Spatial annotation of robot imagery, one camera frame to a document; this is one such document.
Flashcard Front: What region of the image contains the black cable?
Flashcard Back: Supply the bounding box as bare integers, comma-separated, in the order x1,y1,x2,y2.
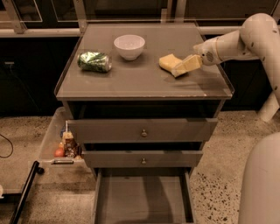
0,134,15,159

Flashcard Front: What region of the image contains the red apple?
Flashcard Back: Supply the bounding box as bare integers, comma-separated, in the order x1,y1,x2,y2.
54,148,64,158

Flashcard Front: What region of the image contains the brown juice carton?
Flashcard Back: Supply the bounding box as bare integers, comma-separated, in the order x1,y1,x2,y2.
62,131,77,158

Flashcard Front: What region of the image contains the grey drawer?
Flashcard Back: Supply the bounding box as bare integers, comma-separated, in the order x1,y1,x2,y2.
83,150,203,168
91,168,196,224
68,118,218,144

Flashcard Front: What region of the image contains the grey top drawer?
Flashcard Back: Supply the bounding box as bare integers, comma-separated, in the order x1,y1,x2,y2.
68,118,218,144

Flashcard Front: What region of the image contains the white ceramic bowl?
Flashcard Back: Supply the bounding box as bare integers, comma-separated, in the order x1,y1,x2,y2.
114,34,145,60

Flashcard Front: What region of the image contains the grey bottom drawer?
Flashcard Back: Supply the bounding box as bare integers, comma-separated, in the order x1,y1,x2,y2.
91,168,196,224

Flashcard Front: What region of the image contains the green crushed soda can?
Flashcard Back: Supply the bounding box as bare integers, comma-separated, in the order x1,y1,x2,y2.
77,52,112,73

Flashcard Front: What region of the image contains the grey drawer cabinet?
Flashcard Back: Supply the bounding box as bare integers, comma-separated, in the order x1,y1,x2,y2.
53,23,235,176

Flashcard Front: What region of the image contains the grey middle drawer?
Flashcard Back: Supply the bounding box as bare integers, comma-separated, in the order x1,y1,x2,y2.
83,150,203,168

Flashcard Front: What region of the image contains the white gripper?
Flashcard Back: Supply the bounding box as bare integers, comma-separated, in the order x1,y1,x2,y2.
171,38,219,77

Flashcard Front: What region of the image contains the yellow sponge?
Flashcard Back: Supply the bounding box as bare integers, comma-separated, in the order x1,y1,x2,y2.
158,54,186,77

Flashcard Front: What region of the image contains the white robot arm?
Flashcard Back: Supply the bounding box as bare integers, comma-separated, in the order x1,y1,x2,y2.
193,13,280,224

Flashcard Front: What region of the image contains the black metal bar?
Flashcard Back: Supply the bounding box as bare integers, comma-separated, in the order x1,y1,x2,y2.
9,161,45,224

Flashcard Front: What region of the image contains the clear plastic storage bin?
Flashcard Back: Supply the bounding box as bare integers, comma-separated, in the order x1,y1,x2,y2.
38,107,85,167

